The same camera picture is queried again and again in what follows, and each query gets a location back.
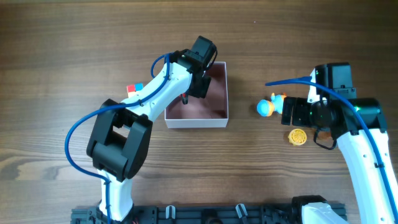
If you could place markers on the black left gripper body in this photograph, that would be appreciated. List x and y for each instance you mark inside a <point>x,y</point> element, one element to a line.
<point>199,90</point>

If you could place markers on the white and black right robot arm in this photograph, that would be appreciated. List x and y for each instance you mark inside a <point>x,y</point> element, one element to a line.
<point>358,128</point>

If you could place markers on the yellow round plastic toy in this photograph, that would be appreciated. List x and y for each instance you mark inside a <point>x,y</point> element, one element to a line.
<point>297,137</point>

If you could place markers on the brown plush toy with carrot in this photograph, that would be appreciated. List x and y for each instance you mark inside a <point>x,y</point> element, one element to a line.
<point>322,134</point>

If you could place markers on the red toy robot car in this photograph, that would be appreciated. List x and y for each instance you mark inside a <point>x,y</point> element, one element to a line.
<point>184,98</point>

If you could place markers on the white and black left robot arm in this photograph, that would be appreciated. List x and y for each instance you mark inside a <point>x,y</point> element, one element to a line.
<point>120,138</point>

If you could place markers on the white box with pink interior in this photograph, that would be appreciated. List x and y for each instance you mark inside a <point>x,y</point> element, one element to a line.
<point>209,112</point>

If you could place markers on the colourful puzzle cube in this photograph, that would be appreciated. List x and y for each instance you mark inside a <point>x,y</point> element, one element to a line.
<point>134,89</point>

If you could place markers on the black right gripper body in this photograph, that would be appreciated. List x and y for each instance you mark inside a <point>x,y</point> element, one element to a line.
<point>288,111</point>

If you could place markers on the blue and orange toy figure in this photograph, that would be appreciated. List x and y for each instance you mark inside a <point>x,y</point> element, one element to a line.
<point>267,107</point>

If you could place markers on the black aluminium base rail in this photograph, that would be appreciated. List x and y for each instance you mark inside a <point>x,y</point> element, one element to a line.
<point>276,213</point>

